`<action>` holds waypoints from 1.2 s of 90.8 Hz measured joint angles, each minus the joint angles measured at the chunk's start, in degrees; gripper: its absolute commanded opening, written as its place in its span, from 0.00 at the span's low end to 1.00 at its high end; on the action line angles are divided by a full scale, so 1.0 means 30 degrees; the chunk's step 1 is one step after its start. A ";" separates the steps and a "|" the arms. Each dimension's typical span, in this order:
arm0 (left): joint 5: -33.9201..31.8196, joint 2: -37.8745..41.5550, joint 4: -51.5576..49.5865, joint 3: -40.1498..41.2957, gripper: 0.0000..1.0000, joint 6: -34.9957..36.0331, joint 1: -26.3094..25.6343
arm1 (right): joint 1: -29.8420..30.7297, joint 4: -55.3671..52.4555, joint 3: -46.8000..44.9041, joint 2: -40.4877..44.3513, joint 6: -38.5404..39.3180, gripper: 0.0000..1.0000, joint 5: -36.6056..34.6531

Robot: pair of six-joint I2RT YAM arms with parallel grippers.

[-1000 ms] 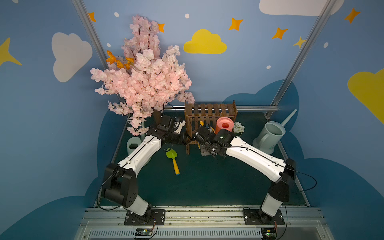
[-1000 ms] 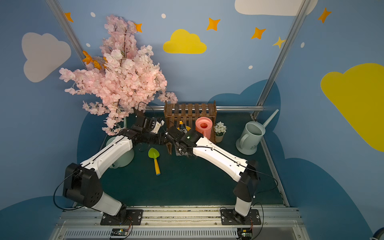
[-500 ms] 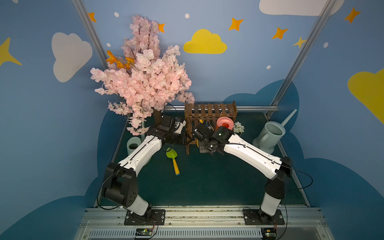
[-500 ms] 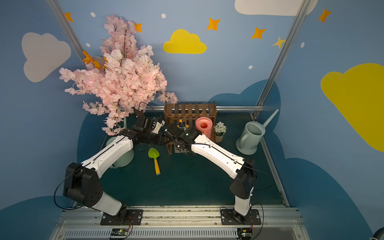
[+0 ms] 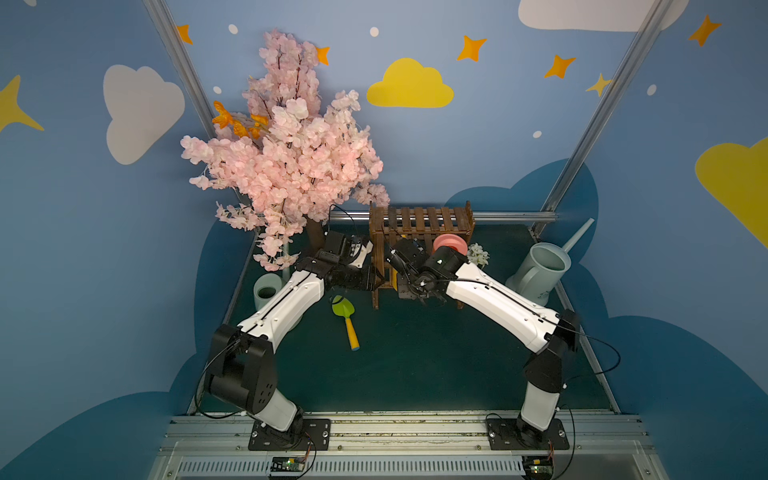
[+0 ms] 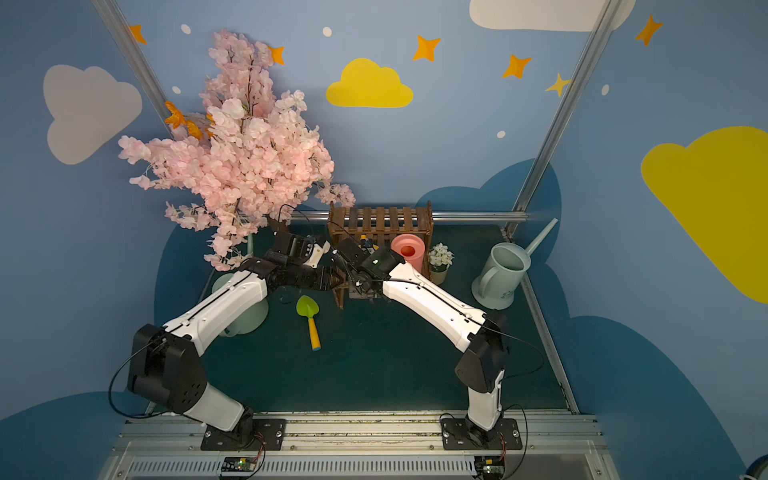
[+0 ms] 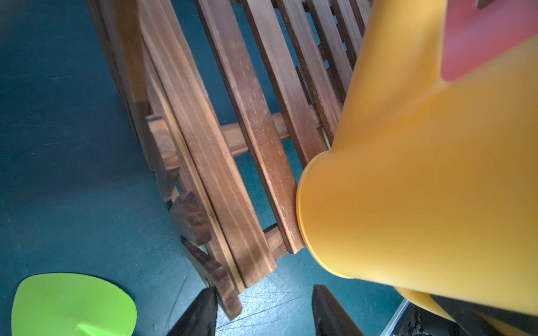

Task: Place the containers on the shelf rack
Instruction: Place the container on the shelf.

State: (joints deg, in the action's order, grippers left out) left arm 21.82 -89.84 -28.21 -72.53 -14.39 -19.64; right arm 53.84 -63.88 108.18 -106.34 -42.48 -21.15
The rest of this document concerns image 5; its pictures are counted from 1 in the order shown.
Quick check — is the pink cherry blossom tree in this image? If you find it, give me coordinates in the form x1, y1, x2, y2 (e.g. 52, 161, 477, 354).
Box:
180, 30, 390, 272

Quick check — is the aluminium front rail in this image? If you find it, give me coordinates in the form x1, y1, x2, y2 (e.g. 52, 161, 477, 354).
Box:
149, 409, 668, 479

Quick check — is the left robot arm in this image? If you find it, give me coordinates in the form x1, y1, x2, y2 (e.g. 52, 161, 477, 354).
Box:
202, 231, 378, 434

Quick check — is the aluminium back rail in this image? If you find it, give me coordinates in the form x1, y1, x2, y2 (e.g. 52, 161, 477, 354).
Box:
330, 209, 557, 224

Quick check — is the brown wooden slatted shelf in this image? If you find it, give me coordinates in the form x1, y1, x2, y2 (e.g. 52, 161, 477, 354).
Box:
368, 201, 476, 310

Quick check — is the white flower pot plant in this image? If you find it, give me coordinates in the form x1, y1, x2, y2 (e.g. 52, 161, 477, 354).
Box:
466, 243, 490, 270

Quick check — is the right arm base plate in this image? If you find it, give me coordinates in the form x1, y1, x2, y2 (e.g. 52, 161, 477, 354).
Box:
485, 415, 571, 451

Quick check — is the green yellow toy trowel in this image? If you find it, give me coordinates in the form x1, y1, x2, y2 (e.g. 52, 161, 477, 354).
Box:
331, 295, 360, 351

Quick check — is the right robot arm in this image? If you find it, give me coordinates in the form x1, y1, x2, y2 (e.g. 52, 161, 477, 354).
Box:
384, 238, 579, 434

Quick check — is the pink watering can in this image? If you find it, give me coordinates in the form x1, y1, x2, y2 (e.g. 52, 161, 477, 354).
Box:
432, 234, 468, 256

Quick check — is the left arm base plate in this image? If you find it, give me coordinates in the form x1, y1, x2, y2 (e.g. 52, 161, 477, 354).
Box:
247, 418, 331, 451

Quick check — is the aluminium rail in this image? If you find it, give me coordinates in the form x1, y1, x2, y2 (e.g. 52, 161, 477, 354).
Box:
330, 209, 557, 224
149, 409, 668, 479

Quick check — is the mint green watering can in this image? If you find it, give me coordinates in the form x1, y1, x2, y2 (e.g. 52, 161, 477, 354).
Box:
247, 266, 306, 337

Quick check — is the large grey-blue watering can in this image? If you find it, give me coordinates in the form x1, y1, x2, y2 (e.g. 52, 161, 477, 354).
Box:
505, 218, 595, 306

